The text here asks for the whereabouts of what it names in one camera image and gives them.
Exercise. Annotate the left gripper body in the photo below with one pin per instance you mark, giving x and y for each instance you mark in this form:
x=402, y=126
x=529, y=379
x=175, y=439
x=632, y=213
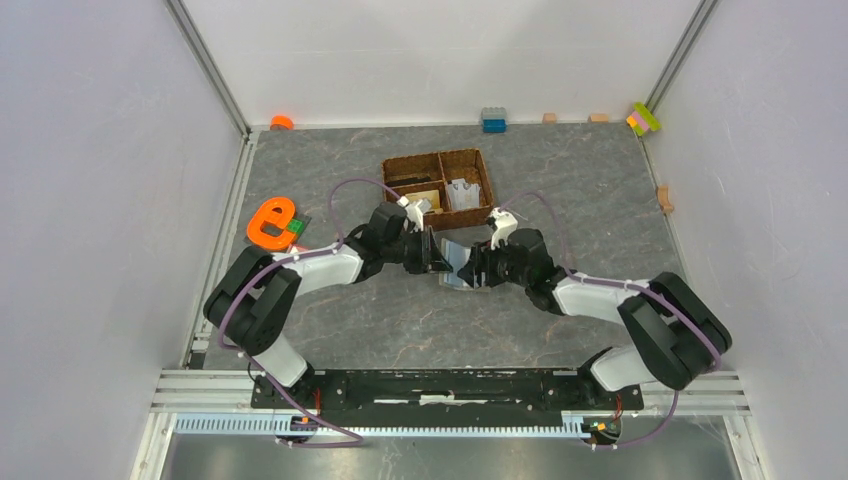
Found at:
x=415, y=252

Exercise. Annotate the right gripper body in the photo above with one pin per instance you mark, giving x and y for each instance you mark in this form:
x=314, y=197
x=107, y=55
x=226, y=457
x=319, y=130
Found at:
x=497, y=264

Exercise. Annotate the grey card holder wallet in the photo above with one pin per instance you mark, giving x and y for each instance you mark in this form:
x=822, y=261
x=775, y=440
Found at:
x=457, y=256

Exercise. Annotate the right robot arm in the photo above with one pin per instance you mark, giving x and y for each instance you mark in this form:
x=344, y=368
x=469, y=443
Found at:
x=674, y=336

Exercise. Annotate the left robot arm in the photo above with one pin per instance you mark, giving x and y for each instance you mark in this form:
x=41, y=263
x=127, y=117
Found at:
x=251, y=303

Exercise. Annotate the yellow card in basket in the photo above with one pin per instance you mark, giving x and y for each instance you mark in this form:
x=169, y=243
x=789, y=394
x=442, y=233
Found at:
x=432, y=196

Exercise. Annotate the white cards in basket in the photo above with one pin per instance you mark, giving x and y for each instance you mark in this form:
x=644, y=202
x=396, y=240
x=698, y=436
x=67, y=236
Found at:
x=463, y=195

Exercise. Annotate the black item in basket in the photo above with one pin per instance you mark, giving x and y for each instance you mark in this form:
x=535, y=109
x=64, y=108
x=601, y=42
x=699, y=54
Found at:
x=407, y=180

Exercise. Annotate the brown wicker divided basket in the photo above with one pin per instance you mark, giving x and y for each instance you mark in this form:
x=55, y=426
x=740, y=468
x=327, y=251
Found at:
x=443, y=166

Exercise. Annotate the green toy block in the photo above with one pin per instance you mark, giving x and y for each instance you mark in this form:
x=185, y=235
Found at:
x=296, y=226

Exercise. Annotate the blue grey toy brick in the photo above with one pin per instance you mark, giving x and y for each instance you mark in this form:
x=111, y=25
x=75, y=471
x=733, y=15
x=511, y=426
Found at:
x=493, y=120

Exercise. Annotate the wooden arch block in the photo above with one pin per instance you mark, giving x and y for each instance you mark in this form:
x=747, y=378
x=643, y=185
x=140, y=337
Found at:
x=664, y=199

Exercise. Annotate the orange round cap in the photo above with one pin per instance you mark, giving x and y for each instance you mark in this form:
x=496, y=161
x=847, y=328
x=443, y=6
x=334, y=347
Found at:
x=281, y=122

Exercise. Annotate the multicolour toy brick stack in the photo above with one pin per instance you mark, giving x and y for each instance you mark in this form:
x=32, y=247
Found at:
x=642, y=121

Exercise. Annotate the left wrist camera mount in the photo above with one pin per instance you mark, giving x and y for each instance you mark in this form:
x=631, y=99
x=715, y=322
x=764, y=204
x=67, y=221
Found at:
x=415, y=211

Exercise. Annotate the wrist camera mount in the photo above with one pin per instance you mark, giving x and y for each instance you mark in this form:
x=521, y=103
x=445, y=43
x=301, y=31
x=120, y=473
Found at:
x=502, y=223
x=415, y=211

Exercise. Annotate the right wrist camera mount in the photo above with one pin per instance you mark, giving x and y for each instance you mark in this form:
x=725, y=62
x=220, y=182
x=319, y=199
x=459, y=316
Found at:
x=502, y=223

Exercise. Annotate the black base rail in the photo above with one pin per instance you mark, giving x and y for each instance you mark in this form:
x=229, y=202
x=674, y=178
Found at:
x=523, y=397

